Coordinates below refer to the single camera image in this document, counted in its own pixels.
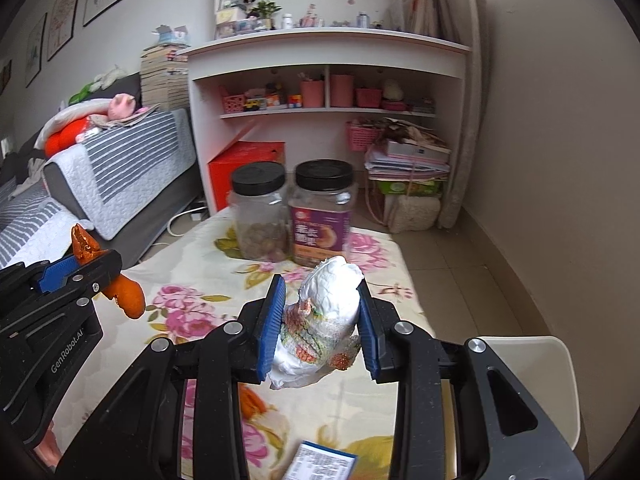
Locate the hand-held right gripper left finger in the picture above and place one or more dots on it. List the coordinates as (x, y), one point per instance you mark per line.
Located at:
(272, 330)

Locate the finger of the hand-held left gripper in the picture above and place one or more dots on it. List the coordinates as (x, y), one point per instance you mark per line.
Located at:
(57, 272)
(100, 272)

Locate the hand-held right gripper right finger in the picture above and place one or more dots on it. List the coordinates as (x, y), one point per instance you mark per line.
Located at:
(367, 340)

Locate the orange snack wrapper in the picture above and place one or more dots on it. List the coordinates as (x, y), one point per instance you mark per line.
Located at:
(130, 300)

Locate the white wrapper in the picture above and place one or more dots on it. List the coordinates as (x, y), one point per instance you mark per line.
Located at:
(330, 290)

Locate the white trash bin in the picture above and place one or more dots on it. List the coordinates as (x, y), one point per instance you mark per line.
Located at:
(540, 360)

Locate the grey striped sofa quilt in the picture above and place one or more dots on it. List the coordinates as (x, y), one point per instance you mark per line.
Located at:
(30, 220)

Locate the grey sofa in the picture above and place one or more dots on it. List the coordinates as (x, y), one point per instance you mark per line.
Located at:
(150, 220)

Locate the floral tablecloth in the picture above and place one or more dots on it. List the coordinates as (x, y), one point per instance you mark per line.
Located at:
(200, 270)

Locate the clear jar with black lid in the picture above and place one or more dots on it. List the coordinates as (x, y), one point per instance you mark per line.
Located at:
(257, 225)

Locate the purple-label jar with black lid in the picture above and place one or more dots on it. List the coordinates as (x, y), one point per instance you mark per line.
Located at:
(320, 230)

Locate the grey striped quilted blanket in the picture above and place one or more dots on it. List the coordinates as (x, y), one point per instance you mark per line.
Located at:
(135, 160)

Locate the white blue-edged printed packet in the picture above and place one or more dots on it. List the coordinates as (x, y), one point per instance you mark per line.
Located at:
(320, 462)

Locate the orange cushion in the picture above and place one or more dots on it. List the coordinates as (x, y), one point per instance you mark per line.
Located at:
(62, 140)

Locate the white fluffy cloth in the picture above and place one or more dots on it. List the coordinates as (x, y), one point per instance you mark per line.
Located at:
(415, 215)

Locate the green tissue pack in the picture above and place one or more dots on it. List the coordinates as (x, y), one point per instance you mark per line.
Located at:
(400, 188)

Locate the white pillow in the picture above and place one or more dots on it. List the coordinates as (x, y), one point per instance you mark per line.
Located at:
(75, 112)

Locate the pink plush toy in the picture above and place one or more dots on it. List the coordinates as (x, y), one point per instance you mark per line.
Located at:
(122, 106)

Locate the red cardboard box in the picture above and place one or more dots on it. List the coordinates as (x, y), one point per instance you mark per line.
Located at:
(250, 157)

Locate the green toy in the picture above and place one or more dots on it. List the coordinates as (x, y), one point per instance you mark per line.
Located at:
(80, 94)

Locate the pile of papers and books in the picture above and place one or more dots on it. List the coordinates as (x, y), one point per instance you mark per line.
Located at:
(405, 162)

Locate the white plush toy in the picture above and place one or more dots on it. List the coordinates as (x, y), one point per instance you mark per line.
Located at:
(107, 77)

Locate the stack of books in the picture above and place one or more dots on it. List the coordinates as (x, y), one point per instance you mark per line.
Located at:
(162, 82)

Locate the pink hanging basket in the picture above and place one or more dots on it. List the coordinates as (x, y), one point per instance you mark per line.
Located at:
(362, 137)

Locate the pink lattice box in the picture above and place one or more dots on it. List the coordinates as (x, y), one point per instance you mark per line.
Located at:
(233, 105)

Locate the yellow toy car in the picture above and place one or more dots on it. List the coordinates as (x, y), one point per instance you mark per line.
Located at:
(252, 106)

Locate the colourful puzzle cube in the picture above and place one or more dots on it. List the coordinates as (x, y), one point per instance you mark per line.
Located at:
(294, 101)

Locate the pink pen holder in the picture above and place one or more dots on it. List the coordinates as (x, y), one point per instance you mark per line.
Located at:
(311, 95)
(342, 91)

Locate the small pink basket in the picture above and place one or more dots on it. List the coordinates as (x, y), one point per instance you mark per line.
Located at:
(368, 97)

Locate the light blue tissue box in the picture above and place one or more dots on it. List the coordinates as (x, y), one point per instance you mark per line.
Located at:
(170, 37)

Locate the pale curtain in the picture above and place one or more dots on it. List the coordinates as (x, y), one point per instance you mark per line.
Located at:
(467, 110)

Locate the cream plush toy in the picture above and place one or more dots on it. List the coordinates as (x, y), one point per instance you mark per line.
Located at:
(393, 89)

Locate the clear drawer organizer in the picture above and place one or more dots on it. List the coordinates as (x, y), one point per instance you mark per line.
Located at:
(230, 20)

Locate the white shelf desk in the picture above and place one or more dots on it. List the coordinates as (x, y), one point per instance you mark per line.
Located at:
(325, 47)

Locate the small white bottle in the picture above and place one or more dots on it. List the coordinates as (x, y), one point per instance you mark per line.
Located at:
(287, 22)

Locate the small green potted plant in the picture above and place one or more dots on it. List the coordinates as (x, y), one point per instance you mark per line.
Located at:
(265, 9)

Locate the pink figurine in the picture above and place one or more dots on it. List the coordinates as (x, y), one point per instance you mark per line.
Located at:
(310, 16)

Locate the small grey bottle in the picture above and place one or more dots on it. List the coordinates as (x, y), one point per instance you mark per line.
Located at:
(363, 20)

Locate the row of upright books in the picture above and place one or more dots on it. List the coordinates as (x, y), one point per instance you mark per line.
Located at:
(420, 12)

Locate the small dark picture frame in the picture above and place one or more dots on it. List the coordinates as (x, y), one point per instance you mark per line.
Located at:
(5, 77)

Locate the narrow picture frame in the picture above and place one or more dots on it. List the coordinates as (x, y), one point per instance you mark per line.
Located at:
(36, 50)

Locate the tree picture frame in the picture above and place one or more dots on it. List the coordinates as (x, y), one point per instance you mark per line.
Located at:
(65, 15)

